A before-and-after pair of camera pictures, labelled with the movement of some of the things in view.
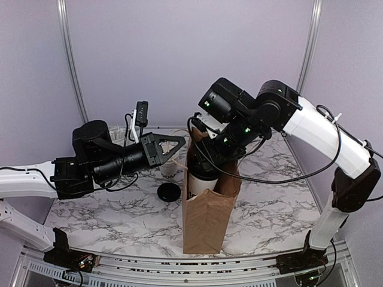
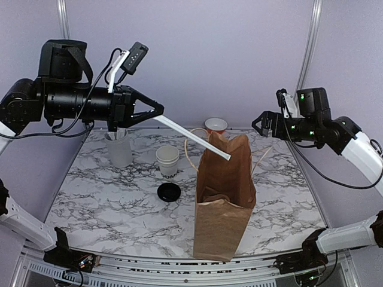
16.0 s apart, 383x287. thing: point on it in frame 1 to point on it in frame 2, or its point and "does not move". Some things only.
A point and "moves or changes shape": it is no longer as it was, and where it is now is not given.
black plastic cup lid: (169, 192) does not move
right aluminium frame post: (313, 27) does not move
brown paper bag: (206, 217) moves or changes shape
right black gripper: (204, 149) to (268, 116)
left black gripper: (151, 143) to (121, 107)
